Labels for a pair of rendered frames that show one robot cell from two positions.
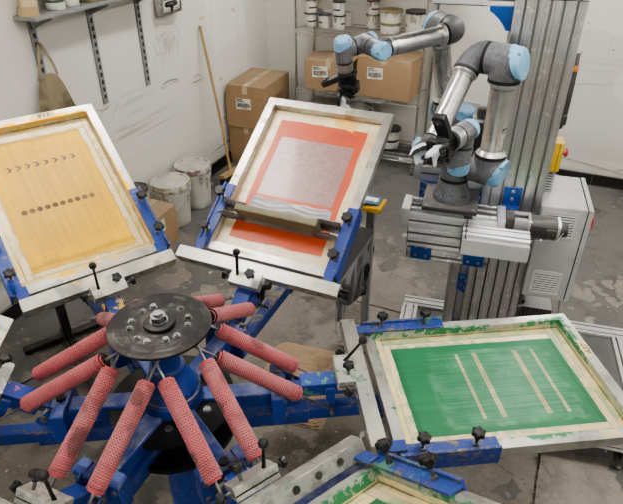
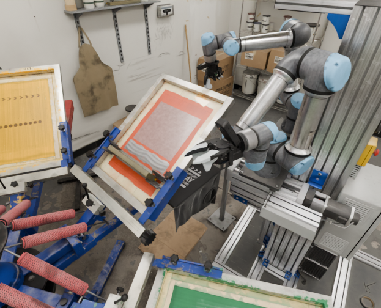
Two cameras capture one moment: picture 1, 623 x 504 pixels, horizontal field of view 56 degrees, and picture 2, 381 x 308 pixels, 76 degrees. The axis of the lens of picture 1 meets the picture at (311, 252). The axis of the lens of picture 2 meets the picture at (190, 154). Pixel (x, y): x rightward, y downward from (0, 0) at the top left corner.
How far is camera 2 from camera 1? 128 cm
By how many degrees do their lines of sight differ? 17
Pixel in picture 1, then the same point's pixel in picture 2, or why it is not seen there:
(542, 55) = (370, 66)
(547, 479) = not seen: outside the picture
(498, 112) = (307, 116)
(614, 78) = not seen: outside the picture
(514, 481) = not seen: outside the picture
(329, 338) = (203, 212)
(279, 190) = (145, 139)
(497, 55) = (314, 63)
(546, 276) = (334, 239)
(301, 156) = (166, 118)
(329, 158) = (182, 123)
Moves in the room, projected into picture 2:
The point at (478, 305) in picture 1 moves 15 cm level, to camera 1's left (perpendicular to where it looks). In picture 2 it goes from (282, 236) to (260, 230)
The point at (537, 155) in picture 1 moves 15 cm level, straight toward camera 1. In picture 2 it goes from (346, 152) to (336, 168)
